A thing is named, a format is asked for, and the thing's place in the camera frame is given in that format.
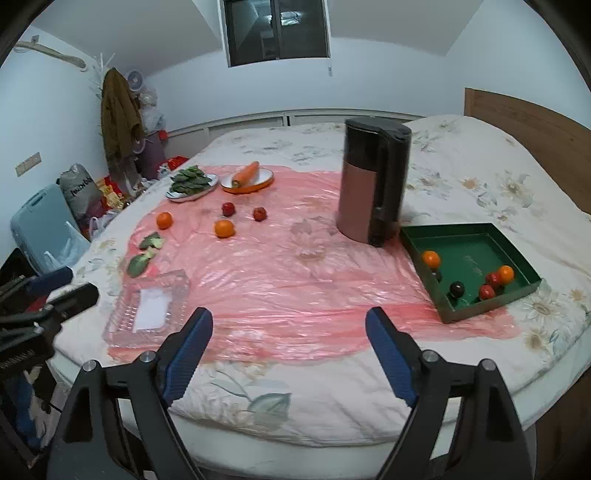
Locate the red bag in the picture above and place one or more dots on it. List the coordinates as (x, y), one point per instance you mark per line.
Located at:
(175, 162)

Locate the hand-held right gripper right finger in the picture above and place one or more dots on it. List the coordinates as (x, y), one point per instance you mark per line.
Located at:
(392, 355)

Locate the clear glass tray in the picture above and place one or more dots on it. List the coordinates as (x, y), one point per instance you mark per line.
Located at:
(152, 309)

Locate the carrot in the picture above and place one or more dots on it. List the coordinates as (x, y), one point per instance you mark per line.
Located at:
(245, 174)

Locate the patterned cloth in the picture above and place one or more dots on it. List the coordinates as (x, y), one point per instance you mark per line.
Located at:
(41, 392)

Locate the dark object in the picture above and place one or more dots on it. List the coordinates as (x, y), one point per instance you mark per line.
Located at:
(16, 263)

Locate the wall switch panel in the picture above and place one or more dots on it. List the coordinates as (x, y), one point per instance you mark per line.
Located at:
(28, 162)

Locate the pile of green leaves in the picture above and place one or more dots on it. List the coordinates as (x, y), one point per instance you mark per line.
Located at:
(189, 180)

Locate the clear plastic bag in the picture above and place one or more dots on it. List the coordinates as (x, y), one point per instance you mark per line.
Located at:
(150, 110)

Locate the white plastic bag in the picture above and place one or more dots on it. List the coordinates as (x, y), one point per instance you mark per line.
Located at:
(99, 224)
(64, 249)

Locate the wooden headboard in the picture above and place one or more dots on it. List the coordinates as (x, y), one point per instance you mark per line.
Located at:
(531, 124)

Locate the orange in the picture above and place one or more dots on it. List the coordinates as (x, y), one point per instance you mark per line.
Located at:
(164, 220)
(506, 274)
(431, 258)
(224, 228)

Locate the grey sack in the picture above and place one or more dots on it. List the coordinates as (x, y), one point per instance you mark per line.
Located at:
(78, 187)

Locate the small red apple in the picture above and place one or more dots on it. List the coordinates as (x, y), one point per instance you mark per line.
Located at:
(259, 213)
(228, 208)
(491, 278)
(486, 292)

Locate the brown coat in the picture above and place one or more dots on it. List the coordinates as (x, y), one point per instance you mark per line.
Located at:
(117, 115)

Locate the pink plastic sheet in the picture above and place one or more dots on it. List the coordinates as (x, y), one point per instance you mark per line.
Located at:
(277, 286)

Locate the orange rimmed plate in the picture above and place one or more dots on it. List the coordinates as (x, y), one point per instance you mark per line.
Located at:
(263, 177)

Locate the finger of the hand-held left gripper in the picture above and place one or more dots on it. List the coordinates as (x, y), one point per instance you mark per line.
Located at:
(51, 277)
(74, 297)

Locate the light blue suitcase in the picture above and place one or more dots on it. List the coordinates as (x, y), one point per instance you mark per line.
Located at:
(44, 226)

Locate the red and yellow package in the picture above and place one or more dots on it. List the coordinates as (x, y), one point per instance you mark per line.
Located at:
(111, 191)

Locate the dark window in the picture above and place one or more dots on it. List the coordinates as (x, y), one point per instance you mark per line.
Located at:
(277, 30)

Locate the green box tray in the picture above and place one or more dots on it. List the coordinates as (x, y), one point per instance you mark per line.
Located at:
(466, 258)

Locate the white plate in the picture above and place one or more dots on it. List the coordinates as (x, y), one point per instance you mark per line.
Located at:
(196, 196)

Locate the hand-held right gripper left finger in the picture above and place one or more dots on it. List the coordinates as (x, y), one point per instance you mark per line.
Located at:
(187, 355)

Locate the bok choy leaf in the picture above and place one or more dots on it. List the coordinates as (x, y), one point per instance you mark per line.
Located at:
(137, 264)
(151, 241)

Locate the black and copper electric kettle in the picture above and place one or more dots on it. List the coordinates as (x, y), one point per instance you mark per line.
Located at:
(355, 203)

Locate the dark red plum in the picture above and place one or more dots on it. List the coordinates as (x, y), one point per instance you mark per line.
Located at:
(457, 289)
(437, 276)

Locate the white coat rack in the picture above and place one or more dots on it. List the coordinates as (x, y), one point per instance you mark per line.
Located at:
(101, 64)

